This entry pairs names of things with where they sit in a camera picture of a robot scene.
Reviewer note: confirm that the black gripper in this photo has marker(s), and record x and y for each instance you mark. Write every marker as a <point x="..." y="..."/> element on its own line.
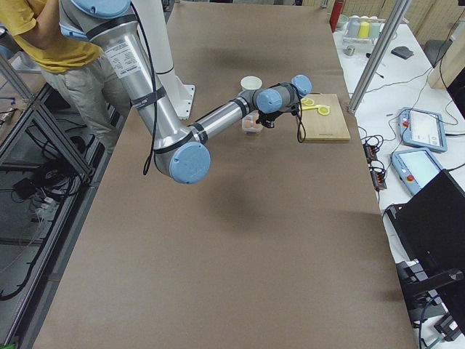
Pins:
<point x="273" y="115"/>

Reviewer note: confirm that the clear plastic egg box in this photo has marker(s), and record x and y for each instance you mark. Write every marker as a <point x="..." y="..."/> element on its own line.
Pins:
<point x="252" y="117"/>

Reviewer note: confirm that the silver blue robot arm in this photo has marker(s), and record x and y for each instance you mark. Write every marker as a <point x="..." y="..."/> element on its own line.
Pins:
<point x="133" y="36"/>

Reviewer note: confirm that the white ceramic bowl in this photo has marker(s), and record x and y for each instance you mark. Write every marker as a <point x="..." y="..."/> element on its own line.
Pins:
<point x="250" y="83"/>

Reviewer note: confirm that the lemon slice toy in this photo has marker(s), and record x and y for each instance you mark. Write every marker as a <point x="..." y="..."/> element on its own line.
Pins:
<point x="323" y="110"/>
<point x="307" y="101"/>

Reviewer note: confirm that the wooden cutting board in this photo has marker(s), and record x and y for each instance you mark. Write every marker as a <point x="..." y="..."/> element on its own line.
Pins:
<point x="330" y="128"/>

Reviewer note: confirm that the yellow plastic knife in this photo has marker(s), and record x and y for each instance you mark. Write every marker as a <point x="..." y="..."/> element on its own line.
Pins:
<point x="310" y="107"/>

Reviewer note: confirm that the small steel cup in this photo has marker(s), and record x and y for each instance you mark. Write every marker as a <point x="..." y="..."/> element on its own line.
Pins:
<point x="349" y="51"/>

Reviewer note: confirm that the black power strip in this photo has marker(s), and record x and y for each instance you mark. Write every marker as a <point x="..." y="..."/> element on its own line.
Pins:
<point x="376" y="168"/>

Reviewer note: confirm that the green bowl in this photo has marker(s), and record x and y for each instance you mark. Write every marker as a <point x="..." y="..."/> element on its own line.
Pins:
<point x="342" y="21"/>

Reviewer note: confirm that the grey cup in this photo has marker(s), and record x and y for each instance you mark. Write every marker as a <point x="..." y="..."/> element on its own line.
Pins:
<point x="353" y="28"/>

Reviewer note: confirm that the red cylinder can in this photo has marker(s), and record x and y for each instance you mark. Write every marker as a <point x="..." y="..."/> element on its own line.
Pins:
<point x="338" y="6"/>

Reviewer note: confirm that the yellow cup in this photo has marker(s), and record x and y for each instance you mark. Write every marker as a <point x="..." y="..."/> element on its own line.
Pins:
<point x="364" y="29"/>

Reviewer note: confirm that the black small square device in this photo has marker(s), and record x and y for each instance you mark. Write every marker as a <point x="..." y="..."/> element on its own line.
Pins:
<point x="402" y="52"/>

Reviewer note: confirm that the blue teach pendant near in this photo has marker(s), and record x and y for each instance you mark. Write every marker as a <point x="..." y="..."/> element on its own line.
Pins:
<point x="416" y="168"/>

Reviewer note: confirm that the blue teach pendant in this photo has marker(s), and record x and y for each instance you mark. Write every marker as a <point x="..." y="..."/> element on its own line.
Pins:
<point x="416" y="168"/>
<point x="420" y="128"/>

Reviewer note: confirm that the blue teach pendant far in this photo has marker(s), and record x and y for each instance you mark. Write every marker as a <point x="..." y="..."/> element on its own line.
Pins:
<point x="420" y="128"/>

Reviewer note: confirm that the person in yellow shirt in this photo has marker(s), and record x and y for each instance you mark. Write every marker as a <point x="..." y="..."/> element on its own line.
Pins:
<point x="78" y="70"/>

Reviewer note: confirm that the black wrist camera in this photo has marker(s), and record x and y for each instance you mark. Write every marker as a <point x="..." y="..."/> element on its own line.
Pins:
<point x="295" y="109"/>

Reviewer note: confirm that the aluminium frame post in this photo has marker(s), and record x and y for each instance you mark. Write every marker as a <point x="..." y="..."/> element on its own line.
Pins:
<point x="387" y="33"/>

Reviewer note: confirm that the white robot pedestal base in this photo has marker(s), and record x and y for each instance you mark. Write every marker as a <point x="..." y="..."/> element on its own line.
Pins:
<point x="153" y="23"/>

